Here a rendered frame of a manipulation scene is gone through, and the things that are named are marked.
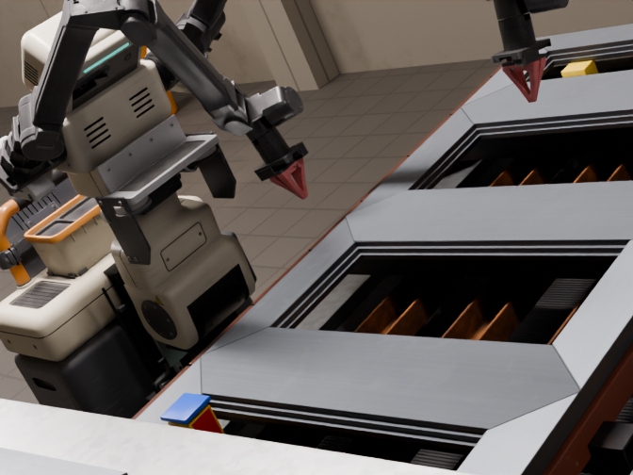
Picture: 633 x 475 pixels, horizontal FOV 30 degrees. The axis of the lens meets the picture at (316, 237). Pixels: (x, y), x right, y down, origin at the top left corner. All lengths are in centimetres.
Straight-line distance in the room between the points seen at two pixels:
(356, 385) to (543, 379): 30
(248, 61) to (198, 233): 416
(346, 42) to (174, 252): 365
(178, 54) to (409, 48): 378
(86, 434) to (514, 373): 58
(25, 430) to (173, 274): 94
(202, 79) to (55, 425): 78
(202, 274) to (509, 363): 100
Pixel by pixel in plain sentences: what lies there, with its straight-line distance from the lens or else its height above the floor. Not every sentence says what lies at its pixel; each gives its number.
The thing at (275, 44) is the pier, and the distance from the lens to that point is 615.
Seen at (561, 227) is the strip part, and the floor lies 84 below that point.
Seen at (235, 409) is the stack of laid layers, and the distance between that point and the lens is 189.
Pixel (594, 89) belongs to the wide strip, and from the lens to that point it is 244.
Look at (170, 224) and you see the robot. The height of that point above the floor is 89.
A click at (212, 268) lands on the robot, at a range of 252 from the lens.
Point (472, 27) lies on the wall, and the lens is 549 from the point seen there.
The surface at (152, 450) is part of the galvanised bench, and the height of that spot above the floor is 105.
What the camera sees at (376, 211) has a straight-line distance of 226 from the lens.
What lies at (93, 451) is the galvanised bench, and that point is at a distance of 150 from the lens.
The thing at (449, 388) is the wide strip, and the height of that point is 84.
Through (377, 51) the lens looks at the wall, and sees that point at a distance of 594.
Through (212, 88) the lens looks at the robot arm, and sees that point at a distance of 216.
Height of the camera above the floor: 173
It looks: 23 degrees down
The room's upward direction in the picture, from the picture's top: 25 degrees counter-clockwise
